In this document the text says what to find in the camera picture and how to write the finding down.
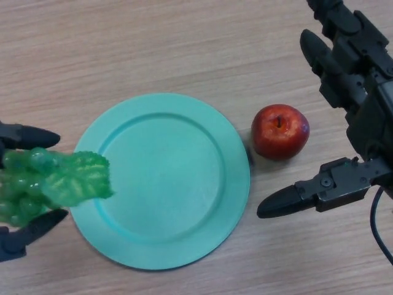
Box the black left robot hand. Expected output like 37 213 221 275
0 121 69 262

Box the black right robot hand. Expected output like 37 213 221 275
256 0 393 219

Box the green grape bunch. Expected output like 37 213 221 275
0 146 116 230

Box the green round plate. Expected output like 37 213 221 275
71 92 252 271

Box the red apple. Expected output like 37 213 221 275
251 103 310 160

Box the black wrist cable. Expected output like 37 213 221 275
370 186 393 258

